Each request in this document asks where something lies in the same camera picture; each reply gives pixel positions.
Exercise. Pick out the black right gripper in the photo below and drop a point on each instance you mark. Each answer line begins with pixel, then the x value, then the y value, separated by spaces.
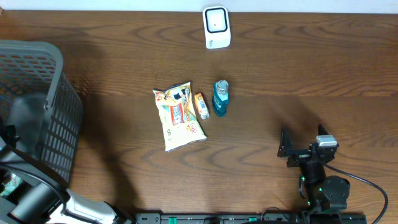
pixel 300 156

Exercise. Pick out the teal mouthwash bottle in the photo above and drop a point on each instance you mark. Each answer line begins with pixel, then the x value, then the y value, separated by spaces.
pixel 220 98

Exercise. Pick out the light blue tissue pack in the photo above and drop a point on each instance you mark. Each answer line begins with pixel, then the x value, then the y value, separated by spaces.
pixel 9 182

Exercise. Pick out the small orange white carton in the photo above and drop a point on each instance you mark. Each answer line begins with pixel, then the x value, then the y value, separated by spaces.
pixel 201 106

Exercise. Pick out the yellow snack bag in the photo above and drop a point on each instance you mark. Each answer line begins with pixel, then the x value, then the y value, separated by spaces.
pixel 180 125

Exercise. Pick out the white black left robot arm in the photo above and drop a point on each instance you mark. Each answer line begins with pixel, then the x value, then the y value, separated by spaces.
pixel 48 199

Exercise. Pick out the grey plastic shopping basket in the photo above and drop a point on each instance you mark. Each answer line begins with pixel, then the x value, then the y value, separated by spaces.
pixel 38 99

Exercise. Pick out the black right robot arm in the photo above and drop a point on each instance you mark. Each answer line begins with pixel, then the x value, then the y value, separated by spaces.
pixel 324 193

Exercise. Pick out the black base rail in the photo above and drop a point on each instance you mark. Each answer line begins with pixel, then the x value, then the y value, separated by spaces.
pixel 270 217

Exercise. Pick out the white barcode scanner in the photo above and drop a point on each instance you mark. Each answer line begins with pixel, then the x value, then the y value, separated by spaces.
pixel 216 26

